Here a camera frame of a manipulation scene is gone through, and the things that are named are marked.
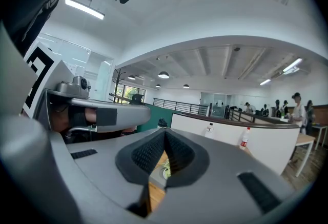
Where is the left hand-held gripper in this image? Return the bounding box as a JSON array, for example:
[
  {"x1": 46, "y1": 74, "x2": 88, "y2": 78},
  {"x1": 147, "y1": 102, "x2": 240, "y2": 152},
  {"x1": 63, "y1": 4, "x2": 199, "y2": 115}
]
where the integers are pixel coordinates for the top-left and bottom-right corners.
[{"x1": 22, "y1": 41, "x2": 92, "y2": 133}]

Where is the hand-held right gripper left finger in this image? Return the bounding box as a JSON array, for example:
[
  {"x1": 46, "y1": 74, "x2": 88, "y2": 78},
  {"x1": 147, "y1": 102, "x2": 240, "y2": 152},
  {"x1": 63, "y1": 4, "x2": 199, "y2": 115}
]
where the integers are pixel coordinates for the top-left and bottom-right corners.
[{"x1": 0, "y1": 116, "x2": 167, "y2": 224}]

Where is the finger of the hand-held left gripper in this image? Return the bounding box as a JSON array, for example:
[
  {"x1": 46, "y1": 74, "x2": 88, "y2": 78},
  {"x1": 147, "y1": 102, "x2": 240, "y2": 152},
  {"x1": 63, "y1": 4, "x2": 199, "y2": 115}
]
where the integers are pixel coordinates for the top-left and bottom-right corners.
[{"x1": 68, "y1": 98, "x2": 152, "y2": 133}]

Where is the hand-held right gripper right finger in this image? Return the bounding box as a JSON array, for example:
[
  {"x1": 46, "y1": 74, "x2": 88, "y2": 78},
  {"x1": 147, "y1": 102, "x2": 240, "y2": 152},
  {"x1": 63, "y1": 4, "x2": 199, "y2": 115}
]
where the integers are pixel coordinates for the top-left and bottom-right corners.
[{"x1": 151, "y1": 128, "x2": 309, "y2": 224}]

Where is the grey tray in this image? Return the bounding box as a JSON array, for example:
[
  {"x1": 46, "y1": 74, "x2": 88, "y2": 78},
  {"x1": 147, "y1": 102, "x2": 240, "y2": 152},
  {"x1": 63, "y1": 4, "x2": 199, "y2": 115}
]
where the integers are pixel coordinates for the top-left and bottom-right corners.
[{"x1": 149, "y1": 168, "x2": 169, "y2": 190}]

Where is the person's left hand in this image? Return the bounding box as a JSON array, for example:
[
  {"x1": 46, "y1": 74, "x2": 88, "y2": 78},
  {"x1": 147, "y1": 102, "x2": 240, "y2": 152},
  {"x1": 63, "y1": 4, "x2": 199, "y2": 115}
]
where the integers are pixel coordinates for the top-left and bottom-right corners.
[{"x1": 52, "y1": 105, "x2": 98, "y2": 133}]

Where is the green partition panel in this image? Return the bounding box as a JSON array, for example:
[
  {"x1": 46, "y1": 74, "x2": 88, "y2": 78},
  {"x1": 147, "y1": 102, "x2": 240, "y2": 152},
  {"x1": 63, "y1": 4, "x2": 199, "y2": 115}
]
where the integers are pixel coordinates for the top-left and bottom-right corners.
[{"x1": 137, "y1": 103, "x2": 175, "y2": 133}]

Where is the black coat rack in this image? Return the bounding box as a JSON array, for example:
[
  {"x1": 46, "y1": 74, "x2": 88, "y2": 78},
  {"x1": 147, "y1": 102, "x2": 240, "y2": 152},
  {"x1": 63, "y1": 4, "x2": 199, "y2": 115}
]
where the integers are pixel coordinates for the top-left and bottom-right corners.
[{"x1": 112, "y1": 68, "x2": 127, "y2": 103}]

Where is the black metal railing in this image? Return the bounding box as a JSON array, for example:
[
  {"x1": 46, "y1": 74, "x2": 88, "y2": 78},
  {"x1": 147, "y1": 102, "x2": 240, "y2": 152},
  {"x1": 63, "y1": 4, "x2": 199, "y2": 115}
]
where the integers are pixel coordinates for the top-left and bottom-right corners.
[
  {"x1": 153, "y1": 97, "x2": 210, "y2": 117},
  {"x1": 227, "y1": 108, "x2": 257, "y2": 124}
]

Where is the white bottle red cap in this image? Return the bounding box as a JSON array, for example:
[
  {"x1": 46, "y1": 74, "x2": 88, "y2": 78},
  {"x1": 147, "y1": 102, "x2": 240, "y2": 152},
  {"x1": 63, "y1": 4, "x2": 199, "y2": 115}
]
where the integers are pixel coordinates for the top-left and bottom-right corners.
[{"x1": 239, "y1": 127, "x2": 251, "y2": 151}]

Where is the green potted plant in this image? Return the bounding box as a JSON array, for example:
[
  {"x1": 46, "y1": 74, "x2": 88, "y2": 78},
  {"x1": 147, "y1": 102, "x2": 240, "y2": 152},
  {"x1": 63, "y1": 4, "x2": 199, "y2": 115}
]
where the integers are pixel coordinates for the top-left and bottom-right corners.
[{"x1": 160, "y1": 158, "x2": 171, "y2": 180}]

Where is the white partition panel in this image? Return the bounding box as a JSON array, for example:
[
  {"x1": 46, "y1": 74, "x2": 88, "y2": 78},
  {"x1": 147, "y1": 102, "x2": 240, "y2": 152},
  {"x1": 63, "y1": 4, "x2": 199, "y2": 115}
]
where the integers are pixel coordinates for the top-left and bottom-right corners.
[{"x1": 170, "y1": 112, "x2": 300, "y2": 176}]

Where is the person's black shirt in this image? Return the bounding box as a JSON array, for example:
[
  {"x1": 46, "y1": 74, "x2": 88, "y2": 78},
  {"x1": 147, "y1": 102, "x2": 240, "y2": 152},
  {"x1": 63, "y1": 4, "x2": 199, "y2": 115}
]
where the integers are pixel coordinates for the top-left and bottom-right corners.
[{"x1": 2, "y1": 0, "x2": 79, "y2": 57}]

